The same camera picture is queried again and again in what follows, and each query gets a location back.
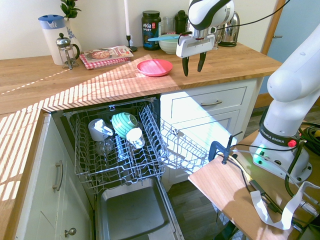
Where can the small white cup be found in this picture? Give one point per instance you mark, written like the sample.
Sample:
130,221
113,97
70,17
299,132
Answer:
136,137

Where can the cookbook with pizza cover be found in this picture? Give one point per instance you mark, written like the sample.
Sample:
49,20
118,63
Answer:
108,53

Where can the black protein powder tub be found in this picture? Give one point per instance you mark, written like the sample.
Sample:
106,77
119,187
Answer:
151,30

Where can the grey dishwasher door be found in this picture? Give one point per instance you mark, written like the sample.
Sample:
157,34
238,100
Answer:
132,212

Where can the blue door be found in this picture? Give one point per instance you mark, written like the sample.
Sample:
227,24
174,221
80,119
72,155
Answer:
295,25

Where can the cookbook on red cloth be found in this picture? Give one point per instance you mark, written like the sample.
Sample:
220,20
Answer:
87,63

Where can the glass French press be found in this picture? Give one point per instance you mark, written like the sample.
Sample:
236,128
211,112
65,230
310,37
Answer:
67,51

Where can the black clamp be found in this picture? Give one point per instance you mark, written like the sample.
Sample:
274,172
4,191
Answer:
217,148

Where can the white candle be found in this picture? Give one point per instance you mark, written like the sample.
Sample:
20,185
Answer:
127,17

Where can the ribbed mint green bowl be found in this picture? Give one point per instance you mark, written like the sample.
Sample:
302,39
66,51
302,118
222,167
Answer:
123,125

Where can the clear drinking glass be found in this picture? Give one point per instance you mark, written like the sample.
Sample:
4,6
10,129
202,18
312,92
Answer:
105,147

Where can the white water jug blue lid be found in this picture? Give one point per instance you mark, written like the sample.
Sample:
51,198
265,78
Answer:
55,37

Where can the green plant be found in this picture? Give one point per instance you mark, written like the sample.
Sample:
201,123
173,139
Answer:
70,8

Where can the glass jar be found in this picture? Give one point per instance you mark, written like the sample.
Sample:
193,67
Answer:
168,24

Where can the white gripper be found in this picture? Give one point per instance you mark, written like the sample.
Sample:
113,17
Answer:
192,46

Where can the white Franka Panda arm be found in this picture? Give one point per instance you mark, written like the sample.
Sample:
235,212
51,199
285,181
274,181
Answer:
287,82

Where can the white vase blue flowers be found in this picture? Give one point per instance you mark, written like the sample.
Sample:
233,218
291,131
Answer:
73,35

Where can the steel cabinet knob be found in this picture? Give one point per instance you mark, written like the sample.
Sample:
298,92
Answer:
70,232

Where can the blue knife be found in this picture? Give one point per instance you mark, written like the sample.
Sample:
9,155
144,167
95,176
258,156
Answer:
162,38

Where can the steel kettle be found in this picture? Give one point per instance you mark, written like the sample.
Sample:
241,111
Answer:
230,31

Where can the wooden robot mounting board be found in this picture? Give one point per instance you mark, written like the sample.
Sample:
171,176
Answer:
225,185

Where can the black bottle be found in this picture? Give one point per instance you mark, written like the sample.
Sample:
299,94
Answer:
181,23

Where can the black candle holder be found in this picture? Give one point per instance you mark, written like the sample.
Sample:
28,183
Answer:
130,45

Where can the white mug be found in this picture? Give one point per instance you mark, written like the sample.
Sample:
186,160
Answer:
97,130

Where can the pink plastic plate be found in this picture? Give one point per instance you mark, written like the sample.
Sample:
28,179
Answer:
155,67

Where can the dark tumbler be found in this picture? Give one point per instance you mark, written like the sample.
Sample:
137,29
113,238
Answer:
121,148

